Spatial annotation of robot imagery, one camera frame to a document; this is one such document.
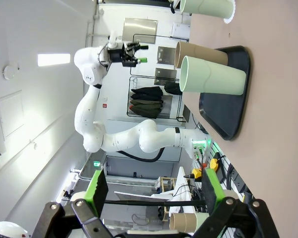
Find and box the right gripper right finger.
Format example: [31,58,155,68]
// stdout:
[193,168,280,238]

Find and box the spare brown cup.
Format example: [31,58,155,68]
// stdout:
[169,212,198,230]

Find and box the white tilted board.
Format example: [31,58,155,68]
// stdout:
[114,190,174,202]

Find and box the wooden crate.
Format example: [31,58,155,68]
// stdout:
[158,177,177,194]

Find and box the grey metal cabinet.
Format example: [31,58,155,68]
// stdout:
[105,156,182,179]

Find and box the pale green plastic cup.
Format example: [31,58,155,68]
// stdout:
[179,56,247,96]
[180,0,235,22]

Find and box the spare pale green cup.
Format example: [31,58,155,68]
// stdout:
[196,212,211,228]

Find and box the white wall box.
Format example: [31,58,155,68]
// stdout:
[172,22,191,39]

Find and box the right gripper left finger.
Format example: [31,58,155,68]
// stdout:
[31,169,115,238]

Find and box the black plastic serving tray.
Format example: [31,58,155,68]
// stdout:
[198,45,251,141]

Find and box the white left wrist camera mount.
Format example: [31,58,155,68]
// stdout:
[108,30,118,50]

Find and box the rectangular ceiling light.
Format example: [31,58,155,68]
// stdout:
[37,53,71,67]

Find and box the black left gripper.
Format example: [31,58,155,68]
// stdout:
[107,42,149,68]

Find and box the brown plastic cup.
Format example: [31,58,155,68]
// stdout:
[174,41,229,69]

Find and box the white ceiling access panel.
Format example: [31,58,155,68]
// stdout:
[0,90,25,138]

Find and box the small steel wall panel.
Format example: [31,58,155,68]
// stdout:
[154,67,181,86]
[156,46,177,65]

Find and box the black stand pole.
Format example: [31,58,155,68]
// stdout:
[104,199,207,207]

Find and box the dark hanging bag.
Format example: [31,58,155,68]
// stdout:
[163,83,183,95]

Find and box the white upright panel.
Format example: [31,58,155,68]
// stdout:
[173,166,192,214]

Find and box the white paper doily coaster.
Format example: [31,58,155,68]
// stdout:
[223,0,236,25]

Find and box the black folded jacket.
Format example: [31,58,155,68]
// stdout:
[130,86,164,97]

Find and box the round white smoke detector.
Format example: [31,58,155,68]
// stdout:
[2,64,16,80]

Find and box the black box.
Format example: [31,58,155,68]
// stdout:
[182,105,191,123]

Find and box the dark green folded jacket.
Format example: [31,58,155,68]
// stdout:
[129,104,164,119]

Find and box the black wire clothes rack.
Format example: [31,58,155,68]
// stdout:
[126,33,189,122]

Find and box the olive brown folded jacket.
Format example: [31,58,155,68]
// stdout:
[129,95,164,106]

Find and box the large steel wall panel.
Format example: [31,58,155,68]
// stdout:
[122,17,158,45]

